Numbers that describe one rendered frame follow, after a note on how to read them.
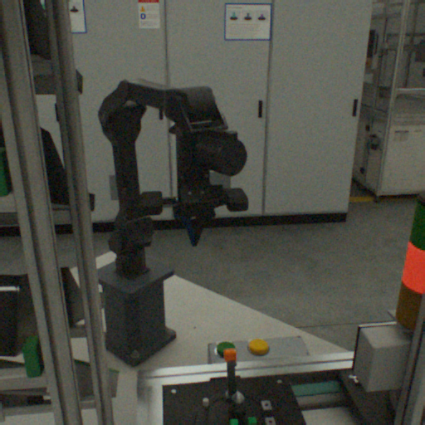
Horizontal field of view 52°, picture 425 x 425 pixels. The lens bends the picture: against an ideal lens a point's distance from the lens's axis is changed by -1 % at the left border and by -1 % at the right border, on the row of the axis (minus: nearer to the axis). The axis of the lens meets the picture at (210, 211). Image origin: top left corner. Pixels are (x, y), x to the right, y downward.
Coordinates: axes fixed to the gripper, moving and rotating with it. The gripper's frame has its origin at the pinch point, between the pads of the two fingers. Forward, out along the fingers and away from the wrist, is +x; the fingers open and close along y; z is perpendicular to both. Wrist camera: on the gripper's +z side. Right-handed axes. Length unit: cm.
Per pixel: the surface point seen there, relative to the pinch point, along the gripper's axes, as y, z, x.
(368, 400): 29.8, 15.8, 28.4
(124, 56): -29, -280, -20
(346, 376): 28.2, 9.6, 28.4
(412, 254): 21.7, 31.9, -9.7
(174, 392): -4.8, 9.7, 28.3
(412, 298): 22.0, 32.8, -4.6
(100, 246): -57, -256, 126
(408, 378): 22.6, 34.3, 5.7
